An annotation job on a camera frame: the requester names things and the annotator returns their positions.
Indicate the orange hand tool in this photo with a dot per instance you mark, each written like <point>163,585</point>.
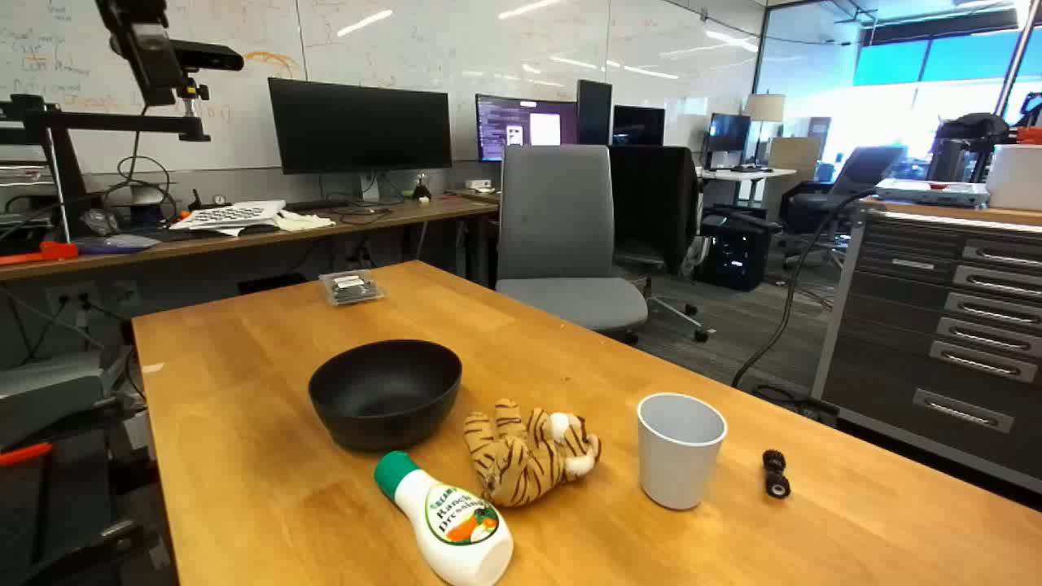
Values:
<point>43,251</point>

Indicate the blue office chair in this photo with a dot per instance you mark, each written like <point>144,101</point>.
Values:
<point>856,174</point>

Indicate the black case under desk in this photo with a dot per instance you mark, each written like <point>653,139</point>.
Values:
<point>734,248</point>

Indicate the black upright monitor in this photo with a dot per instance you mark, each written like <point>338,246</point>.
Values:
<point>595,112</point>

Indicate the white ranch dressing bottle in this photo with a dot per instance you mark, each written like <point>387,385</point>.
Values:
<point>452,529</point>

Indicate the black bowl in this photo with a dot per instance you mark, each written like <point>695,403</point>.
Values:
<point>384,395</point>

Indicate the flat silver laptop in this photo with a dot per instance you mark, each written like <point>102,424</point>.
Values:
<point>928,190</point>

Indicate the white box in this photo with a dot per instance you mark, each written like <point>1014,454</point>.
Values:
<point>1017,177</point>

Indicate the monitor with purple screen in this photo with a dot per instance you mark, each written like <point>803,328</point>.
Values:
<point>510,124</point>

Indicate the grey office chair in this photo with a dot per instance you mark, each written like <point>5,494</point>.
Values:
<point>554,212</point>

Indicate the large black monitor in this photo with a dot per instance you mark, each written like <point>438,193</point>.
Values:
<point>359,124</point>

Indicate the stack of papers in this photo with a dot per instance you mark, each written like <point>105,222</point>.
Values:
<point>250,215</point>

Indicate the black camera on mount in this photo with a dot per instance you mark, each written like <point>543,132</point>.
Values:
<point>151,50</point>

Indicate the long wooden desk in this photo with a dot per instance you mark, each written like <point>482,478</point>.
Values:
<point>359,220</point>

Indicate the black tripod stand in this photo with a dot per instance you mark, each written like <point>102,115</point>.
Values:
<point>67,123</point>

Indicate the grey drawer cabinet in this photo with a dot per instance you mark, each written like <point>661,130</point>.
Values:
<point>946,314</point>

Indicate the clear plastic box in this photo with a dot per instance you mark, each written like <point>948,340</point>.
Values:
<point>349,289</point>

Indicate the black round appliance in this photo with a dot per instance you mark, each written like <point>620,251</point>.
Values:
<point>964,148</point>

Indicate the white table lamp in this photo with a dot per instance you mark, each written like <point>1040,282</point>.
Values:
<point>764,107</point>

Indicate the white cup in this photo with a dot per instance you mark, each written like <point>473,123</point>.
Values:
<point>679,459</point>

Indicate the small dark monitor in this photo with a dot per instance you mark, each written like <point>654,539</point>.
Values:
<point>638,124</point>

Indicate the black office chair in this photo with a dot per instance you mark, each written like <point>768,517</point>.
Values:
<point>654,206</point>

